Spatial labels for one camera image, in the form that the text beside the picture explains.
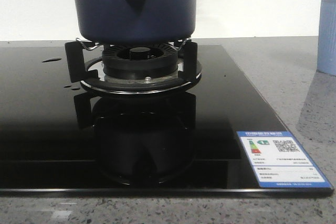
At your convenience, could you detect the blue energy label sticker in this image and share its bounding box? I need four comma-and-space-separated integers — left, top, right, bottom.
237, 131, 332, 188

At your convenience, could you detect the light blue ribbed cup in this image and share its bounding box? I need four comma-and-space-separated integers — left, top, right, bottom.
317, 0, 335, 76

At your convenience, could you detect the black gas burner head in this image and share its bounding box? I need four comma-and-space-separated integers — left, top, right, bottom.
102, 44, 178, 80

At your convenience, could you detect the dark blue cooking pot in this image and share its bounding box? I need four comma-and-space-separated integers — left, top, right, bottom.
75, 0, 196, 45

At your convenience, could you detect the black pot support grate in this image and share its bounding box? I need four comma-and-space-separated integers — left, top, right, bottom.
65, 38, 202, 95

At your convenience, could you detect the black glass gas cooktop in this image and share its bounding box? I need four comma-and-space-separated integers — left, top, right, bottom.
1, 46, 334, 197

